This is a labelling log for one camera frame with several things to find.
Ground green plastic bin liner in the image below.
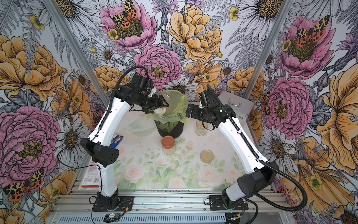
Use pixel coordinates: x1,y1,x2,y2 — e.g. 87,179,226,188
146,89,189,124

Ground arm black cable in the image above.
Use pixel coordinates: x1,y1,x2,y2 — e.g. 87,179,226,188
206,83,308,212
96,65,153,132

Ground glass jar beige lid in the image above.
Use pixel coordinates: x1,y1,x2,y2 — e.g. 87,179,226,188
154,95,178,116
195,120,208,136

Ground glass jar orange lid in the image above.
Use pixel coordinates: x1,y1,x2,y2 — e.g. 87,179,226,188
161,135,176,155

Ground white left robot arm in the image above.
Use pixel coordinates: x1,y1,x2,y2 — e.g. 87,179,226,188
80,74,169,211

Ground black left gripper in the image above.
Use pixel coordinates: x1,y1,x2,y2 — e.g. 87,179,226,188
132,91,168,114

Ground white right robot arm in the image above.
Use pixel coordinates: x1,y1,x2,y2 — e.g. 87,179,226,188
186,85,278,208

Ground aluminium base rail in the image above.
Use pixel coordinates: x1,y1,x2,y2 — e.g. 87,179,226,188
47,188,294,224

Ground aluminium frame post right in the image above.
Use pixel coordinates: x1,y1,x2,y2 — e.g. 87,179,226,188
243,0,294,99

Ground black mesh waste bin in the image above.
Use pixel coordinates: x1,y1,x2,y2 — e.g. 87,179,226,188
155,120,184,139

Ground blue snack packet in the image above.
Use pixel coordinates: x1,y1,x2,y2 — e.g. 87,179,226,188
110,135,123,148

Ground silver metal case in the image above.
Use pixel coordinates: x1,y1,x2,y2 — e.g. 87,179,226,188
218,91,254,121

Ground aluminium frame post left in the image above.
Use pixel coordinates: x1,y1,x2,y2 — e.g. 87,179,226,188
44,1,109,107

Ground aluminium frame post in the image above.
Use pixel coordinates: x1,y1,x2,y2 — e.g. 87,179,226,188
44,1,109,107
243,0,294,99

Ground pink red packet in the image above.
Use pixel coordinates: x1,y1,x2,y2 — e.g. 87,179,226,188
80,163,100,188

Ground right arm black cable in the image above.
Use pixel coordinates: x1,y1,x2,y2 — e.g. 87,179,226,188
206,83,308,212

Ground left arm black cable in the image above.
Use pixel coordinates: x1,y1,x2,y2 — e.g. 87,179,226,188
96,65,153,132

